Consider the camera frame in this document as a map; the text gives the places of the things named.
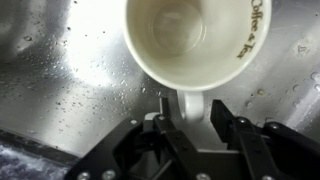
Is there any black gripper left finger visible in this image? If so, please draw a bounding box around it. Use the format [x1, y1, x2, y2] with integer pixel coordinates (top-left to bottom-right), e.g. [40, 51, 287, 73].
[64, 97, 201, 180]

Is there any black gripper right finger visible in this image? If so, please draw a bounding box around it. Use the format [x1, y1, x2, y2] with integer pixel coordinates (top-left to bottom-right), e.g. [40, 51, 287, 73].
[209, 99, 320, 180]

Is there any cream coffee mug gold lettering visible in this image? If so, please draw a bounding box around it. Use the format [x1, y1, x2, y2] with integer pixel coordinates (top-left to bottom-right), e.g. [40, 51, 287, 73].
[122, 0, 273, 123]

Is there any stainless steel sink basin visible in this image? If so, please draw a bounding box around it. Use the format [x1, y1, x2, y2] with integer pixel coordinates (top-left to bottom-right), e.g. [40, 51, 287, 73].
[0, 0, 320, 159]

